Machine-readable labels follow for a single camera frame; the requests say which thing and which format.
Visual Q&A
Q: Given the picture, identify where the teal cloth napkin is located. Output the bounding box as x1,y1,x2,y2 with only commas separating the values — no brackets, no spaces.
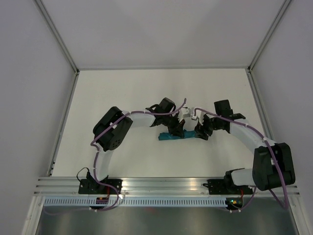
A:
158,130,196,141

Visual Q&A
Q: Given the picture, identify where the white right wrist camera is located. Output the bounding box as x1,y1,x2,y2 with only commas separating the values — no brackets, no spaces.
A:
191,107,205,122

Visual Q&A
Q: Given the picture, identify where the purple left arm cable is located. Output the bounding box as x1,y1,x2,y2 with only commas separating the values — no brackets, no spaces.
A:
44,97,188,216

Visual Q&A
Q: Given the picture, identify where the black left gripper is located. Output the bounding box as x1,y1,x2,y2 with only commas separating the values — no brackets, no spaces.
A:
162,114,185,139

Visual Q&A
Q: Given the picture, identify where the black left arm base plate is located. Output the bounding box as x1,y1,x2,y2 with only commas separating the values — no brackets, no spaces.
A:
78,178,123,195

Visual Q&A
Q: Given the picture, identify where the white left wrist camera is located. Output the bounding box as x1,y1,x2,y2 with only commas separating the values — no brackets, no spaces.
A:
178,107,191,122

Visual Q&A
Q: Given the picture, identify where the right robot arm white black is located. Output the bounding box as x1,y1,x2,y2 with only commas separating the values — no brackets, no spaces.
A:
192,100,296,193

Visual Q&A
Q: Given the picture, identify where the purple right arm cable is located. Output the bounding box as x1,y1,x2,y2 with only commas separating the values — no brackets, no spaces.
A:
193,107,289,213

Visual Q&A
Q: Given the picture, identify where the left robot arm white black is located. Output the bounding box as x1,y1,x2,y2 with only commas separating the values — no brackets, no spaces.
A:
89,98,187,194

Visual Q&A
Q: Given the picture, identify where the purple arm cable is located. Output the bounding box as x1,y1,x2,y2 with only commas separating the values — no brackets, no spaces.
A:
44,97,188,216
193,107,289,213

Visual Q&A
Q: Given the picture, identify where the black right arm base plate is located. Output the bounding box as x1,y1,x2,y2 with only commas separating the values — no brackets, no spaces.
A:
202,179,253,195

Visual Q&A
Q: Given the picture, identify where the aluminium frame rail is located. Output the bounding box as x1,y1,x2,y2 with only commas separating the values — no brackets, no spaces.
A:
34,177,300,196

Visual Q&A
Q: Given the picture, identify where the white slotted cable duct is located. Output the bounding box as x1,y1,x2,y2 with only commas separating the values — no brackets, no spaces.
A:
44,196,226,207

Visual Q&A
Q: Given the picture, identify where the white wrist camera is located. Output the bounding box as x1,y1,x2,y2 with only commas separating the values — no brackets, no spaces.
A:
178,107,191,122
191,107,205,122

